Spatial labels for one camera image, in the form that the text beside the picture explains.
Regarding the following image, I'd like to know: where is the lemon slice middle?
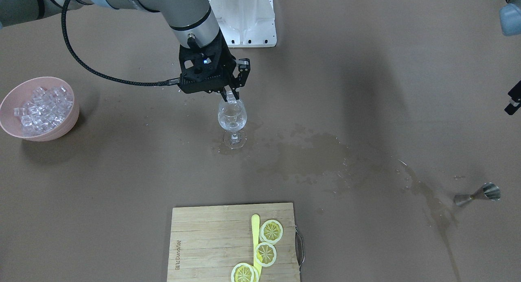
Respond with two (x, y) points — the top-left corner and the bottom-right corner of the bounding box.
(254, 243), (278, 267)

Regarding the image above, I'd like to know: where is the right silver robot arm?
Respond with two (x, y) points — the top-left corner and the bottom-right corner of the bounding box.
(0, 0), (251, 102)

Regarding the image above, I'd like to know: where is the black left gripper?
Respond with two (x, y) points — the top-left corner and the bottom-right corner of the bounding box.
(505, 81), (521, 115)

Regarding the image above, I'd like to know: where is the lemon slice near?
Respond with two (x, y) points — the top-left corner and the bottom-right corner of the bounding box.
(230, 263), (259, 282)

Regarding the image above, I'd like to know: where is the bamboo cutting board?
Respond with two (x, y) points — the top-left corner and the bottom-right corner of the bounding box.
(166, 203), (301, 282)

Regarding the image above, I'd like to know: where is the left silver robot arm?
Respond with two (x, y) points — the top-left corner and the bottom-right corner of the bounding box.
(499, 0), (521, 115)

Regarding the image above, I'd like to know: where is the clear ice cube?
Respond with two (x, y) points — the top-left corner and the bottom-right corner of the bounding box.
(226, 90), (237, 104)

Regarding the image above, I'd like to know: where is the lemon slice far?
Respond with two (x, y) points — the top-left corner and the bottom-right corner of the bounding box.
(259, 219), (284, 245)

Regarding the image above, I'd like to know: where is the pink bowl of ice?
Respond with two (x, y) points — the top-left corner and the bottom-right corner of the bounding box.
(1, 77), (80, 142)

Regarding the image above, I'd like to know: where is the clear wine glass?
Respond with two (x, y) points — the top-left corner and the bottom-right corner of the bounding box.
(217, 100), (247, 150)

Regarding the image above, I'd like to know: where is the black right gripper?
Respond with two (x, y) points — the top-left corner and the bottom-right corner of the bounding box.
(195, 30), (251, 102)

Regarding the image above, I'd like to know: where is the lemon slice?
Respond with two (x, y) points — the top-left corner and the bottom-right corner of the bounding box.
(259, 219), (284, 245)
(254, 243), (278, 267)
(230, 263), (259, 282)

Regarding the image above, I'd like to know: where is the steel double jigger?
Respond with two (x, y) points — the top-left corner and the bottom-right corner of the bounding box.
(453, 182), (501, 207)

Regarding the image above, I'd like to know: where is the yellow plastic knife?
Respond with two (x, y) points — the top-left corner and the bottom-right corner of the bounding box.
(251, 214), (262, 274)

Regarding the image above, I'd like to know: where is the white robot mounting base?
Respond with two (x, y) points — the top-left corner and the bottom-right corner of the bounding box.
(208, 0), (277, 48)

